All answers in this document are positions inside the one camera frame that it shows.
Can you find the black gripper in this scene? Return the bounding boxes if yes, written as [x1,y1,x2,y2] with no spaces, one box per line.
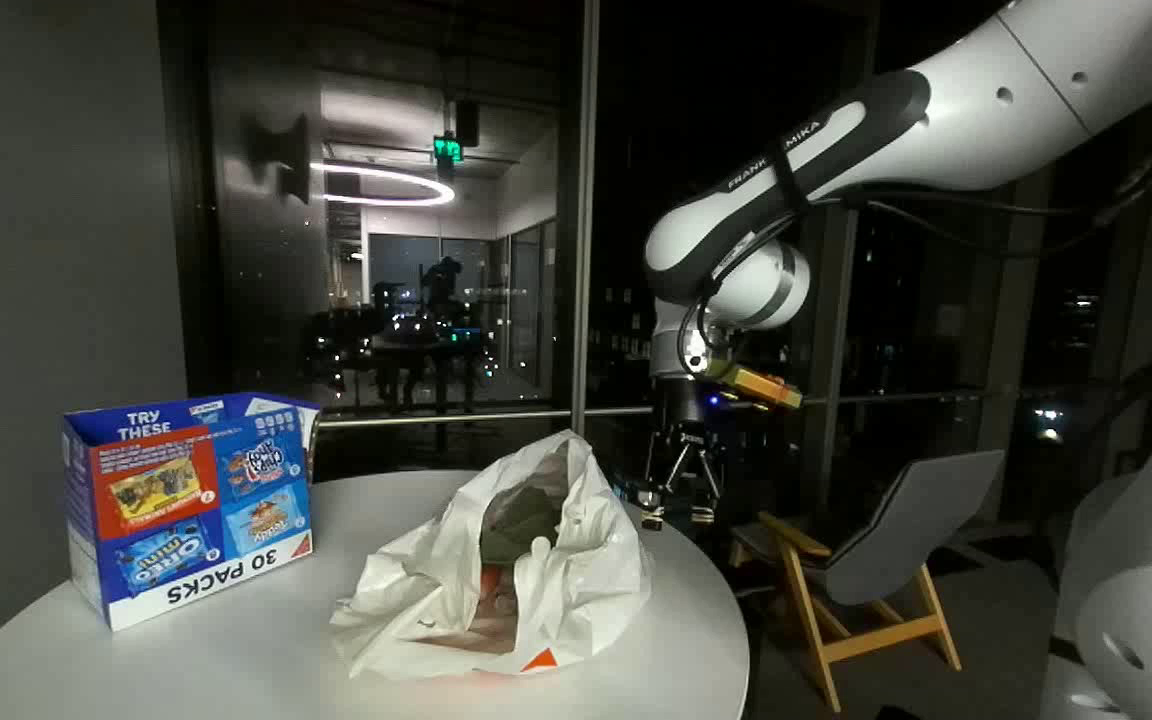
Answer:
[637,380,732,530]

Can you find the white plastic bag orange print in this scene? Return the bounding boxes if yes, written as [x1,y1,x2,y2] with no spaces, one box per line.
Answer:
[327,429,654,683]

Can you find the grey wooden lounge chair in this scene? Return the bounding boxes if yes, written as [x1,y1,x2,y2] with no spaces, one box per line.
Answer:
[732,450,1012,715]

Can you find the grey window mullion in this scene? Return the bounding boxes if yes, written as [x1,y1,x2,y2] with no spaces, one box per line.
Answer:
[568,0,607,436]

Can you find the black hanging ceiling fixture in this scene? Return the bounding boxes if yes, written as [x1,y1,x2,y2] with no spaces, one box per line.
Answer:
[453,92,483,151]

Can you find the blue snack variety box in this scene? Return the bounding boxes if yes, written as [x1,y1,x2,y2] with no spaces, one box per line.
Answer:
[61,388,323,633]

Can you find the yellow wrist camera bar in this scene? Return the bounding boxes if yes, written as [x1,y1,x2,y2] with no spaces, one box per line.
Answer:
[699,350,806,412]

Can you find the grey window rail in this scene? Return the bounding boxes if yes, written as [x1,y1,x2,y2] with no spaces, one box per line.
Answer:
[311,388,979,433]

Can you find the ring ceiling light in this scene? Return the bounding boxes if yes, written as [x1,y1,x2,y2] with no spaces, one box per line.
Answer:
[306,157,461,214]

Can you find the dark wall mounted fixture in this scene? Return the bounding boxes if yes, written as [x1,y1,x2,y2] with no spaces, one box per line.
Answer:
[247,118,314,209]

